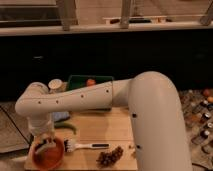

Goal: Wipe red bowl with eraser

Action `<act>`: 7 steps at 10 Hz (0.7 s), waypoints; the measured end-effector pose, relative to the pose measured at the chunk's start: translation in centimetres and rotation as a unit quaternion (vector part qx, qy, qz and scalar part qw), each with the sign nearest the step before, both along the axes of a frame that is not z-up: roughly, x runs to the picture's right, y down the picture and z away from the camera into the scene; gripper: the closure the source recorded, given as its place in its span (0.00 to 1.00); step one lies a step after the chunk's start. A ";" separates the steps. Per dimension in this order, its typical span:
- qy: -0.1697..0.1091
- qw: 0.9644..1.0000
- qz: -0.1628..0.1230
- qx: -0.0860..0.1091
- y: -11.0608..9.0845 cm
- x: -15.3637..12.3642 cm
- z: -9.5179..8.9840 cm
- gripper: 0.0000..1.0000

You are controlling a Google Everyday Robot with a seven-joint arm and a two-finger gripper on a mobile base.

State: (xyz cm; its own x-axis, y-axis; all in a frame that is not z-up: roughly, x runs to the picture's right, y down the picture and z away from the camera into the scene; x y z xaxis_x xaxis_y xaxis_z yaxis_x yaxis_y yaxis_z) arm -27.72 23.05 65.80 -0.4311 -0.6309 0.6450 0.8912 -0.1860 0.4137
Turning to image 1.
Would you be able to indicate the bunch of dark grapes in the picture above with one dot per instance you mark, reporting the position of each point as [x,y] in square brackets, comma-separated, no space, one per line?
[107,159]

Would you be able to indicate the green bin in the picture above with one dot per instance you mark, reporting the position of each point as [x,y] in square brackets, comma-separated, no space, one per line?
[77,82]

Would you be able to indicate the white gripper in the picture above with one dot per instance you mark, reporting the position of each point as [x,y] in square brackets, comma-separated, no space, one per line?
[41,132]

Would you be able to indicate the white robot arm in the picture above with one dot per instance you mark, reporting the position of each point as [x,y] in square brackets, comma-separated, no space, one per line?
[154,106]

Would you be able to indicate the blue cloth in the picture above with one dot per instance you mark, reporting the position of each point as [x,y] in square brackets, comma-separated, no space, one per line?
[60,116]

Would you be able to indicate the gray mat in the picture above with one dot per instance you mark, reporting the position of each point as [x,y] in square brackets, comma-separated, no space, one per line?
[10,138]

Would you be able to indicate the wooden cutting board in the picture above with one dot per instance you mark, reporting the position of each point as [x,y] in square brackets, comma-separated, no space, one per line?
[105,126]

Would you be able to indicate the spice bottle rack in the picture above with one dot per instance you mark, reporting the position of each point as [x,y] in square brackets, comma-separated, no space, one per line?
[197,106]

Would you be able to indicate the red bowl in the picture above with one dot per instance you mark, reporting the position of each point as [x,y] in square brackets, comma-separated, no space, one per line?
[50,158]

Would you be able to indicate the green pepper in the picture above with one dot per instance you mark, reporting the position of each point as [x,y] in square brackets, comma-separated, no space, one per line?
[64,125]

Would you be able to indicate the orange fruit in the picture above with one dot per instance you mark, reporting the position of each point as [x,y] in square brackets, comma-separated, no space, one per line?
[90,82]

